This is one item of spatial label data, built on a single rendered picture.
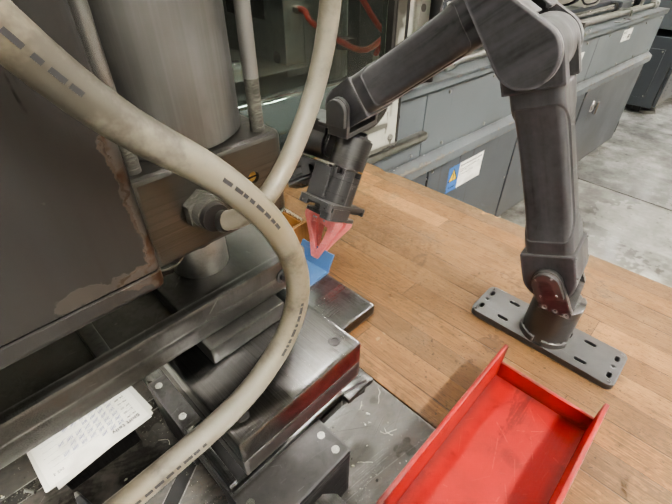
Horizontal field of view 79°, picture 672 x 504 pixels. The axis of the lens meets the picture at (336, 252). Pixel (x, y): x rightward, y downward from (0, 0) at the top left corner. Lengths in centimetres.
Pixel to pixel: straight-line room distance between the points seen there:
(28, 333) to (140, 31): 12
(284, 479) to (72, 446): 23
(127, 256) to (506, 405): 48
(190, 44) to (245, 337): 18
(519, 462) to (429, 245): 40
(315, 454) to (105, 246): 29
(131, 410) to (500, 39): 54
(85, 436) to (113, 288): 35
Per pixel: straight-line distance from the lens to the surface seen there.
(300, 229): 70
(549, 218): 54
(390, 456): 51
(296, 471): 41
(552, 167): 52
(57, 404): 26
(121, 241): 19
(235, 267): 28
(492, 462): 53
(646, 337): 75
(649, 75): 490
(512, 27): 47
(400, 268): 72
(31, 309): 19
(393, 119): 132
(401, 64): 55
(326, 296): 63
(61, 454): 53
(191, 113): 21
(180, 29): 20
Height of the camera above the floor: 136
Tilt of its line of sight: 38 degrees down
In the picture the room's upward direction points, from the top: straight up
